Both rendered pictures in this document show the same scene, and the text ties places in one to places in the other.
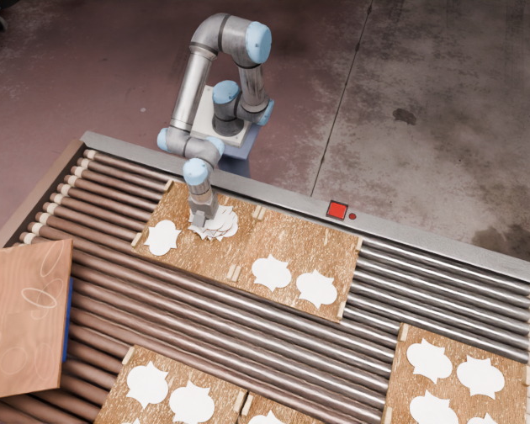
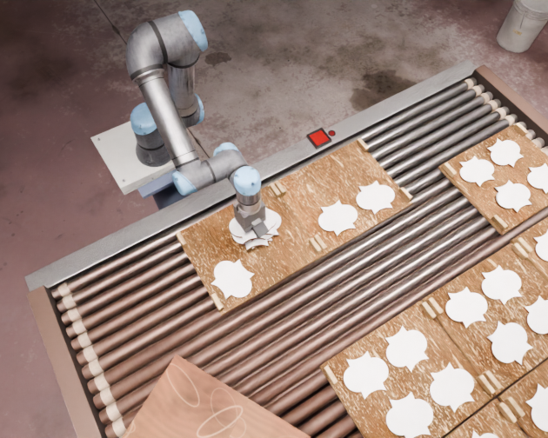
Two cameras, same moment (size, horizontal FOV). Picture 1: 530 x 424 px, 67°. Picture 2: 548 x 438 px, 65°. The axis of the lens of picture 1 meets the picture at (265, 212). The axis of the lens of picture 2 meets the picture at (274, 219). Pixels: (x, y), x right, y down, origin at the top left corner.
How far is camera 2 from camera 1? 78 cm
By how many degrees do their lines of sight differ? 26
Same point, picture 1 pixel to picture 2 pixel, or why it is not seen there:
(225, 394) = (414, 318)
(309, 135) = not seen: hidden behind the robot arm
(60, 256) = (188, 374)
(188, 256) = (269, 269)
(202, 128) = (138, 174)
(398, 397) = (488, 207)
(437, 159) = (274, 71)
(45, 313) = (243, 422)
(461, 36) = not seen: outside the picture
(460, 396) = (510, 173)
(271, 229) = (297, 191)
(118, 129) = not seen: outside the picture
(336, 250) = (353, 162)
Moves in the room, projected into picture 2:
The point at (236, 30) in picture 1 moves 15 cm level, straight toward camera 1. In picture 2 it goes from (175, 29) to (218, 50)
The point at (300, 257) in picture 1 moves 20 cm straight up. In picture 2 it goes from (340, 189) to (349, 159)
